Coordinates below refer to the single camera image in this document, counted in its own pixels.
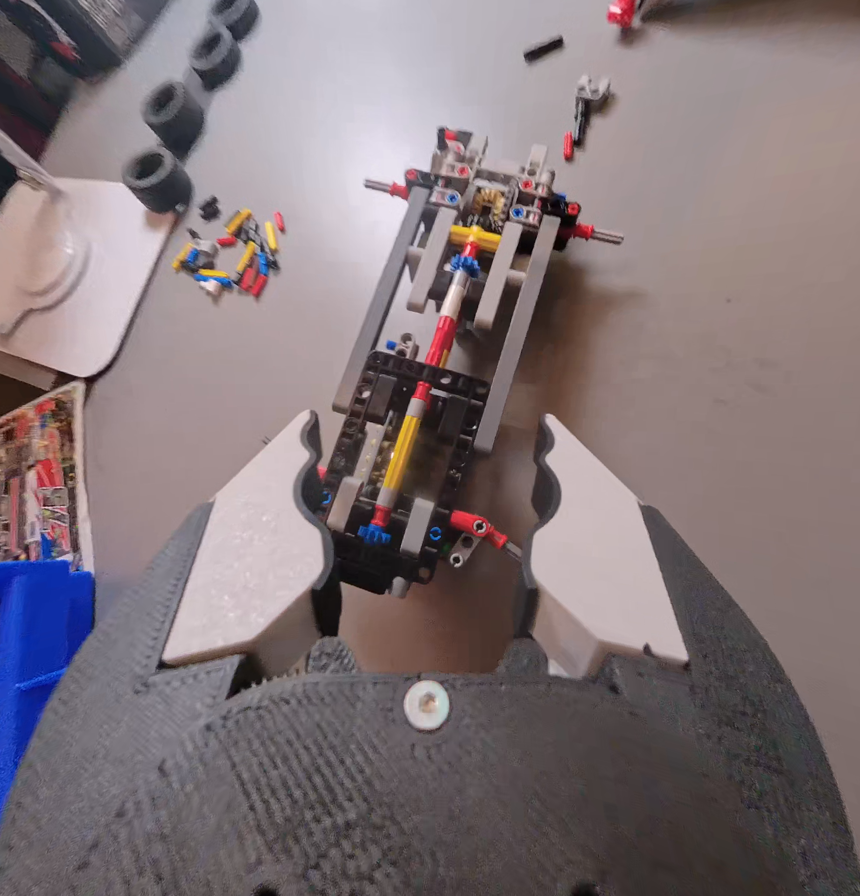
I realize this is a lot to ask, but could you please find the black rubber tyre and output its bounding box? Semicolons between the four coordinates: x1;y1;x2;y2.
188;24;243;92
122;146;194;214
143;80;207;158
209;0;260;42

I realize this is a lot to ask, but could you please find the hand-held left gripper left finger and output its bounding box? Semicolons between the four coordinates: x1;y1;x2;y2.
160;409;343;676

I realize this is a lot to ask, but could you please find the blue plastic bin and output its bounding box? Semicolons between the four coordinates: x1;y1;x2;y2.
0;560;98;869

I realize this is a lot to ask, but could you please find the lego car chassis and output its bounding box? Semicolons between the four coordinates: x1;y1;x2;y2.
319;126;623;597

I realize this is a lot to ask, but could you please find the colourful instruction booklet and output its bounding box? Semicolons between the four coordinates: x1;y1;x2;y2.
0;381;95;571

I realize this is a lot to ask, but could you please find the dark printed box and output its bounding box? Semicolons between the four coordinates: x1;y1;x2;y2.
0;0;172;81

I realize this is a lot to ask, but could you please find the white monitor stand base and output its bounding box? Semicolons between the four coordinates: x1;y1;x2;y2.
0;112;182;379

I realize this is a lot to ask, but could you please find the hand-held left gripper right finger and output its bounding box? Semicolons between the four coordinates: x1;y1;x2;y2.
521;413;690;680

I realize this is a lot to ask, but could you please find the pile of small lego pieces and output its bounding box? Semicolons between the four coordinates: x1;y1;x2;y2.
172;197;287;298

